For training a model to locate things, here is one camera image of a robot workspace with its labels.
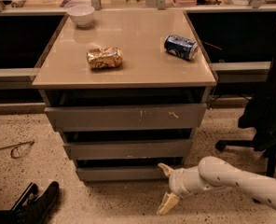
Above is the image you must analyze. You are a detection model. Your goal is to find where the grey bottom drawer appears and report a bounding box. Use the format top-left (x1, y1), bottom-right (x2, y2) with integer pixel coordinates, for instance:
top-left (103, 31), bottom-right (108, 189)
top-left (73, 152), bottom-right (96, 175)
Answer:
top-left (76, 166), bottom-right (167, 182)

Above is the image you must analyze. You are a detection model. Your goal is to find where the black shoe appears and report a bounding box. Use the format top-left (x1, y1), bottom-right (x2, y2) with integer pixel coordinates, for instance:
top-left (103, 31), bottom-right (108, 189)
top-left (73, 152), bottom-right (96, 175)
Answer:
top-left (0, 181), bottom-right (60, 224)

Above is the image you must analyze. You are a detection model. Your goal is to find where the blue soda can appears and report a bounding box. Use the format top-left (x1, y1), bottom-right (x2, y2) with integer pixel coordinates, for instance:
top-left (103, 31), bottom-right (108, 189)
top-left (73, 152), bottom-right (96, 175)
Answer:
top-left (164, 35), bottom-right (199, 61)

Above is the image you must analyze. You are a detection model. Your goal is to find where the cable loop on floor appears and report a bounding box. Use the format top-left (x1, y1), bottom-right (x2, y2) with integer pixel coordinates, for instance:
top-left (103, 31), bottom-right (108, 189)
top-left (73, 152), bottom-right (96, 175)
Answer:
top-left (0, 140), bottom-right (35, 160)

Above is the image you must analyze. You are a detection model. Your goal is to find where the grey top drawer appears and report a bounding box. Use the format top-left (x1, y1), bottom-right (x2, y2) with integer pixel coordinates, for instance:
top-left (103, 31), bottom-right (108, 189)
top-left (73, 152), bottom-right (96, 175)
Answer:
top-left (45, 104), bottom-right (206, 132)

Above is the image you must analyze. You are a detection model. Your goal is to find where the grey middle drawer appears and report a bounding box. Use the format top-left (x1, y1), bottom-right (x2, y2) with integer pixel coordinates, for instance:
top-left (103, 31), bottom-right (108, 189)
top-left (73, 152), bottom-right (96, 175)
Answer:
top-left (63, 139), bottom-right (192, 160)

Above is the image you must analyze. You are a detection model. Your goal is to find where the white bowl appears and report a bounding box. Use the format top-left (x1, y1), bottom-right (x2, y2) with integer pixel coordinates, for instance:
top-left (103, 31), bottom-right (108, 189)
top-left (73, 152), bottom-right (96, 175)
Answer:
top-left (67, 5), bottom-right (95, 27)

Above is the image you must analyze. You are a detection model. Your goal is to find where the grey drawer cabinet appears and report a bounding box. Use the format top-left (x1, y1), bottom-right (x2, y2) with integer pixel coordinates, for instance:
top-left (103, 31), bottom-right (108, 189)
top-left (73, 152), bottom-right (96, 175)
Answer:
top-left (33, 9), bottom-right (216, 169)

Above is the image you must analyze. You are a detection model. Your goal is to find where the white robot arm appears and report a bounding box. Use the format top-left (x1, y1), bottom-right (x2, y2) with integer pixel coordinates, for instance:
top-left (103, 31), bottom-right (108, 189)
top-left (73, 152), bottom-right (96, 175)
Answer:
top-left (158, 156), bottom-right (276, 215)

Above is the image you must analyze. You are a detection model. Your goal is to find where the grey drawer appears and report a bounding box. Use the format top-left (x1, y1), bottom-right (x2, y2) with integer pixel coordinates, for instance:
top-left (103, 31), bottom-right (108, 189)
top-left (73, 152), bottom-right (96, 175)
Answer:
top-left (63, 139), bottom-right (192, 160)
top-left (45, 104), bottom-right (206, 132)
top-left (76, 166), bottom-right (167, 182)

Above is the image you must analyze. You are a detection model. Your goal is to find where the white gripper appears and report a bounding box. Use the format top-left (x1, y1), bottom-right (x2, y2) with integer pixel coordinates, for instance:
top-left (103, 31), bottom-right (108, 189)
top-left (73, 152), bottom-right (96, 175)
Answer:
top-left (157, 162), bottom-right (225, 215)

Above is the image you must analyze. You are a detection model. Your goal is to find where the black office chair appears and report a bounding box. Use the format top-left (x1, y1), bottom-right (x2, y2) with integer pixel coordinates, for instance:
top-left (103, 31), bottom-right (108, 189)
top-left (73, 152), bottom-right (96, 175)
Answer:
top-left (214, 11), bottom-right (276, 178)

